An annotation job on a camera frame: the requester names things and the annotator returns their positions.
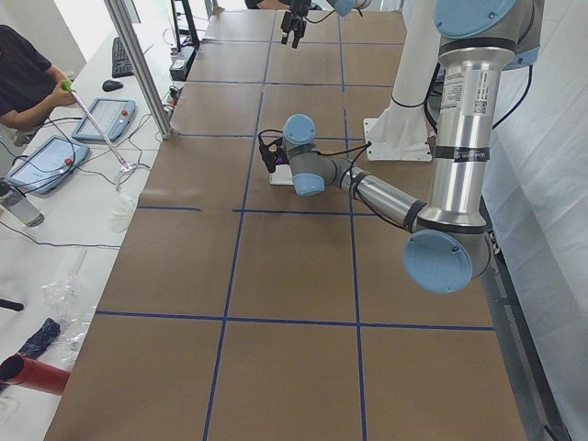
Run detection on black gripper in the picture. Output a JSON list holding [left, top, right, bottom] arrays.
[[281, 0, 309, 49], [257, 130, 283, 174]]

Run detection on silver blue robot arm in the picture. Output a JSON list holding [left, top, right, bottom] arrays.
[[280, 0, 371, 49], [259, 1, 544, 294]]

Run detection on white towel rack base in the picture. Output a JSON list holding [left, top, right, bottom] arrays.
[[269, 164, 293, 186]]

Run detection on upper teach pendant tablet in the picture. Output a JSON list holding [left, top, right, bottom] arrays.
[[72, 97, 136, 144]]

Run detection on teach pendant tablet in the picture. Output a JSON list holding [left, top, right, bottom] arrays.
[[6, 136, 90, 195], [72, 97, 136, 144]]

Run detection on black keyboard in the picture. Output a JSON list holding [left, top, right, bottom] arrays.
[[111, 37, 134, 78]]

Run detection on black computer mouse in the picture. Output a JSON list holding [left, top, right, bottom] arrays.
[[102, 79, 124, 92]]

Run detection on lower teach pendant tablet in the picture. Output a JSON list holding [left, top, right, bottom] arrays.
[[6, 136, 90, 195]]

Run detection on clear plastic wrap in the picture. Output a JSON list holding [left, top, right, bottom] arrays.
[[41, 248, 96, 371]]

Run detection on person in black shirt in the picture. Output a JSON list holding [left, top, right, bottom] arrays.
[[1, 25, 75, 131]]

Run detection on clear water bottle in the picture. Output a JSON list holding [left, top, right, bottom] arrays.
[[0, 179, 44, 227]]

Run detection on dark blue folded cloth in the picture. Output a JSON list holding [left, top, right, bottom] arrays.
[[17, 318, 61, 359]]

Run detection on red cylinder tube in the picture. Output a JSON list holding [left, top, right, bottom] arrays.
[[1, 355, 70, 395]]

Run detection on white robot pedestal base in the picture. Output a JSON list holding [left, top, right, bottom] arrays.
[[364, 0, 440, 162]]

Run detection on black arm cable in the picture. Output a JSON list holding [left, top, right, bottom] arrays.
[[316, 59, 537, 231]]

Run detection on aluminium frame post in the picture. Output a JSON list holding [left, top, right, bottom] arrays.
[[104, 0, 173, 140]]

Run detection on grabber stick green handle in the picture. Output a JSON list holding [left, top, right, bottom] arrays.
[[61, 80, 140, 175]]

